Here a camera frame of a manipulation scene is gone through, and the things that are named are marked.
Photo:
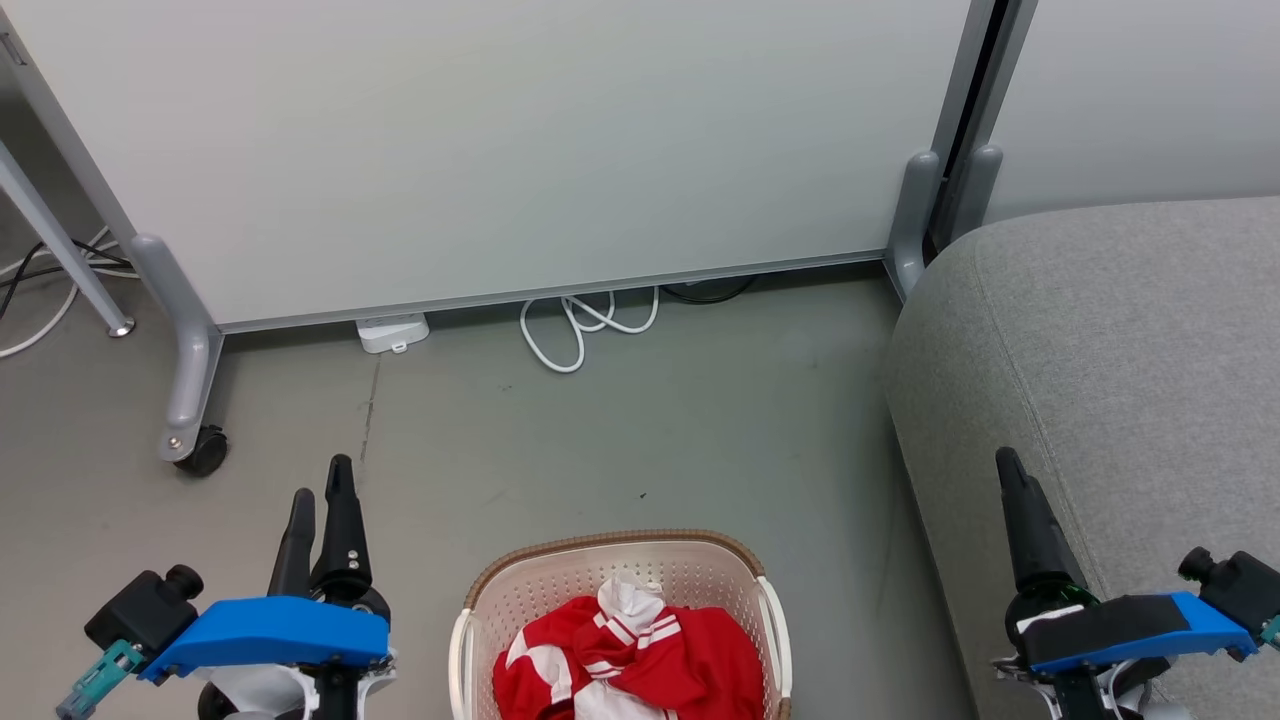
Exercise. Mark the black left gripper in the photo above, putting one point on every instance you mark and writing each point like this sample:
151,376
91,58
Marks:
372,603

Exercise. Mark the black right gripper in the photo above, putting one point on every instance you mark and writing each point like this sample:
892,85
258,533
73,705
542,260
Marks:
1050,600

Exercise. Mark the red garment with white stripes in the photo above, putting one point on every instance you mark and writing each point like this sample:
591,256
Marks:
690,660

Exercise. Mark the grey fabric sofa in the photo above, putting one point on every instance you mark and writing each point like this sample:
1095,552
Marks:
1120,350

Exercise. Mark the black caster wheel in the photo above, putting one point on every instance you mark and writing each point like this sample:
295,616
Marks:
205,452

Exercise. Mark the white power adapter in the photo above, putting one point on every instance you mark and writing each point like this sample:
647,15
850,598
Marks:
392,332

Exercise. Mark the grey partition leg with caster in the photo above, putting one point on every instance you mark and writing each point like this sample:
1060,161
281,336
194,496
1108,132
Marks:
185,340

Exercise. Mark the beige plastic laundry basket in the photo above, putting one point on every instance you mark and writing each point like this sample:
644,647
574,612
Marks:
560,580

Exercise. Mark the grey metal table leg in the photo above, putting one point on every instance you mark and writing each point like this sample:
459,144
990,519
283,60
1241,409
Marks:
60,250

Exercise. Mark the large white partition panel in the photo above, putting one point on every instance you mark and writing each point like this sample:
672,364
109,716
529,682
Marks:
500,140

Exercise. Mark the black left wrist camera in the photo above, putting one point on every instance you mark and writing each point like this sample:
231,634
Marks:
140,610

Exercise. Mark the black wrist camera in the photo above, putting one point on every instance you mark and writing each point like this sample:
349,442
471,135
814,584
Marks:
1240,585
140,610

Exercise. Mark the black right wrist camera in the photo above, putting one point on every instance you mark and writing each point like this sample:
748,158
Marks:
1240,585

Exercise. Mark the teal right camera connector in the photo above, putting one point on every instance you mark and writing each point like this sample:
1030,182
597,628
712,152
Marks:
1272,630

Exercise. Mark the teal camera connector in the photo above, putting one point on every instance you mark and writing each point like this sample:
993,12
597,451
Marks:
100,680
1272,630

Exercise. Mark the teal left camera connector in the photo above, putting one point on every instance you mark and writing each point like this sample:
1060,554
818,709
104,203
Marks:
100,680

